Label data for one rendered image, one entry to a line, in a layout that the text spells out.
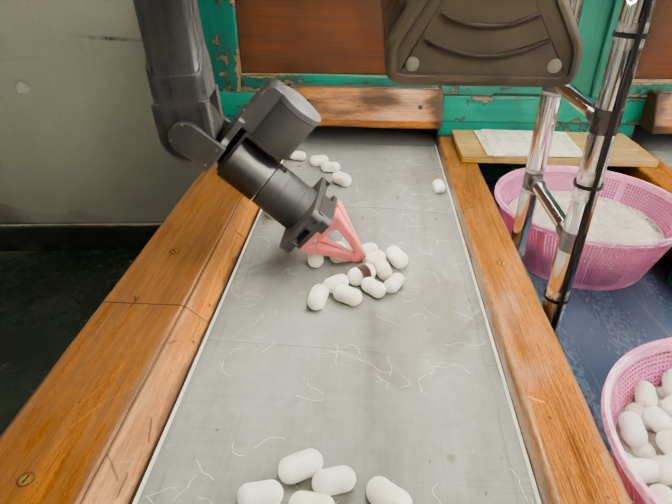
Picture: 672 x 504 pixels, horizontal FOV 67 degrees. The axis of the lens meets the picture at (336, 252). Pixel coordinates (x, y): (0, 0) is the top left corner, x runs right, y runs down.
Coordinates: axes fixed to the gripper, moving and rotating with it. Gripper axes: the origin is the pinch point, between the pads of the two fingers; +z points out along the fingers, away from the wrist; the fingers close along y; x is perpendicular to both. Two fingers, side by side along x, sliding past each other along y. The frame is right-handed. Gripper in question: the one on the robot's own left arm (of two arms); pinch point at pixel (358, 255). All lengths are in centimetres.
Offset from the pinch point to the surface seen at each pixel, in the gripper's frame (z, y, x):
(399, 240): 5.3, 7.3, -2.2
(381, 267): 2.3, -2.3, -1.8
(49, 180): -64, 117, 115
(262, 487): -4.1, -32.2, 3.5
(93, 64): -71, 120, 65
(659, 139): 47, 54, -38
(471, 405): 9.7, -21.6, -5.9
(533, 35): -13.9, -31.5, -27.9
